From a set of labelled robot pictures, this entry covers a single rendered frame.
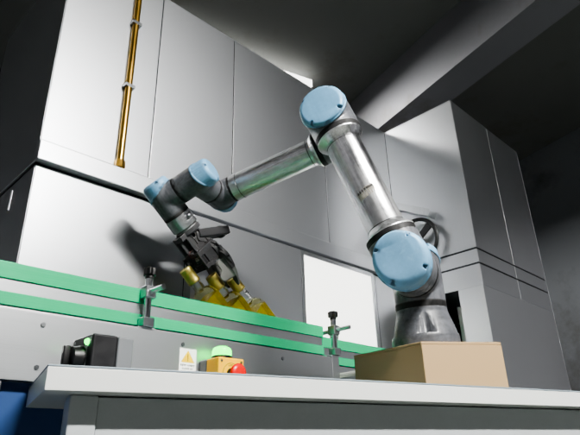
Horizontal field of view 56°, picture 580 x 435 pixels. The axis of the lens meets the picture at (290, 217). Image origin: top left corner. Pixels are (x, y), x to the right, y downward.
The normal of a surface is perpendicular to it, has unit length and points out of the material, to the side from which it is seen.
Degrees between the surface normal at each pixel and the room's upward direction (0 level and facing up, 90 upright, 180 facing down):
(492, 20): 90
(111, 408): 90
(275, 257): 90
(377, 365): 90
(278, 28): 180
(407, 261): 102
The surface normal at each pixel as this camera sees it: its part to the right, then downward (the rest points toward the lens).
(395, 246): -0.32, -0.18
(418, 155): -0.71, -0.27
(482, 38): -0.87, -0.18
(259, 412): 0.48, -0.37
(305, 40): 0.03, 0.91
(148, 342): 0.70, -0.31
